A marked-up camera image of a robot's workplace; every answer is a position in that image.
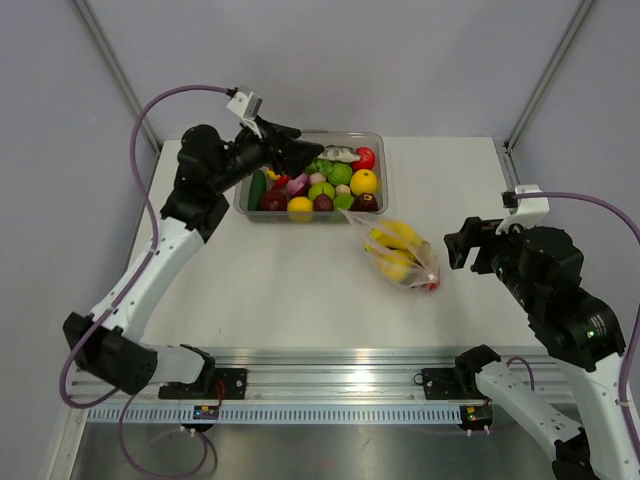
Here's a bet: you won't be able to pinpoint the purple cable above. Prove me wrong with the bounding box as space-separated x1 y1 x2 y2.
409 192 640 435
58 84 236 474

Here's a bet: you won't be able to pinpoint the red toy chili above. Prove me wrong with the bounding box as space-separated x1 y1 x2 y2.
271 175 290 190

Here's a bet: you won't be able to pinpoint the orange toy citrus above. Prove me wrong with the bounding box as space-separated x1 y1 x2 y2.
349 169 378 196

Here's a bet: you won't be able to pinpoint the green toy grapes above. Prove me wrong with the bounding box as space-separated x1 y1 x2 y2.
305 158 333 177

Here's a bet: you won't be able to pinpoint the purple toy onion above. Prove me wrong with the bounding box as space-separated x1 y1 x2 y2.
285 173 310 198

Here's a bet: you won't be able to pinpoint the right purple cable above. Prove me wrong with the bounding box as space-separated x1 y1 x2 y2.
409 192 640 435

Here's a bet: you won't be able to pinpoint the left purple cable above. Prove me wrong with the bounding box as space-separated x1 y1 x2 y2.
58 84 236 474

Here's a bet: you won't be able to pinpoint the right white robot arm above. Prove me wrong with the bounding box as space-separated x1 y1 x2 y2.
444 217 639 479

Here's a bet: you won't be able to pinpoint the green toy cucumber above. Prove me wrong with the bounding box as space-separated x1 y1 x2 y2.
247 170 267 211

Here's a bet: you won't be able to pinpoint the green toy custard apple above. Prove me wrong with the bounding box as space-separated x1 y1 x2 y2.
327 162 353 186

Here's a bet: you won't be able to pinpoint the aluminium mounting rail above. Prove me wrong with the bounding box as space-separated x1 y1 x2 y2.
68 346 573 405

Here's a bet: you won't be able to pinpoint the white slotted cable duct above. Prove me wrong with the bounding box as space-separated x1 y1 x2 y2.
88 403 462 425

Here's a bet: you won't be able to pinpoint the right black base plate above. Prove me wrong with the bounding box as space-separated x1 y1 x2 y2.
413 367 490 403

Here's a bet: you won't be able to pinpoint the red toy pear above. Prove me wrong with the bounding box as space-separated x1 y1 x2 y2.
420 279 440 291

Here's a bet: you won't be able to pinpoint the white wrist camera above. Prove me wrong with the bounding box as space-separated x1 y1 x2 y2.
226 86 263 139
496 184 550 234

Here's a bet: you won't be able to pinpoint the red toy tomato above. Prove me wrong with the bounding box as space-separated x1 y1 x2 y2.
351 146 377 172

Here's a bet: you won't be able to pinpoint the beige toy garlic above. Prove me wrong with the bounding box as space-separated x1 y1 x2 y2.
335 184 351 195

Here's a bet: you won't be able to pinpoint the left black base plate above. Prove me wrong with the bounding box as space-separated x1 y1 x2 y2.
158 367 248 401

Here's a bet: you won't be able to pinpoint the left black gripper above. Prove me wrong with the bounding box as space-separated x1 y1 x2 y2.
212 116 323 193

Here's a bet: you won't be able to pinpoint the clear plastic food container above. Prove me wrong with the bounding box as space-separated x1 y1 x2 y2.
234 130 391 224

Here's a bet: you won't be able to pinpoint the yellow toy banana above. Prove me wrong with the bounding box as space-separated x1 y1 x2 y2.
365 220 424 263

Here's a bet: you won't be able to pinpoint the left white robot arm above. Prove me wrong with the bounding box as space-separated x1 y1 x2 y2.
63 119 324 398

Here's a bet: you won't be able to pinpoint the grey toy fish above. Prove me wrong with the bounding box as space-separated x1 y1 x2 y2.
318 145 360 163

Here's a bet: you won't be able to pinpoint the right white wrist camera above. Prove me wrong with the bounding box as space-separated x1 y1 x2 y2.
496 184 550 234

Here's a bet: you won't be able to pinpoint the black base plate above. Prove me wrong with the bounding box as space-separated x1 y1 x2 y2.
413 367 490 403
158 367 248 401

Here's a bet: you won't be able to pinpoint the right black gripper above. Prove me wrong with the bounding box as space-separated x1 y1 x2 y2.
444 212 542 311

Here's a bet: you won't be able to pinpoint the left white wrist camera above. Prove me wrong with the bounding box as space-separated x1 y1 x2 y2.
226 86 263 139

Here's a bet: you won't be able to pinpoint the yellow toy lemon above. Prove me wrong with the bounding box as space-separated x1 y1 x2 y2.
287 196 314 223

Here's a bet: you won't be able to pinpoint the clear zip top bag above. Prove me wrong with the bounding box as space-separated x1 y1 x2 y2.
341 210 440 292

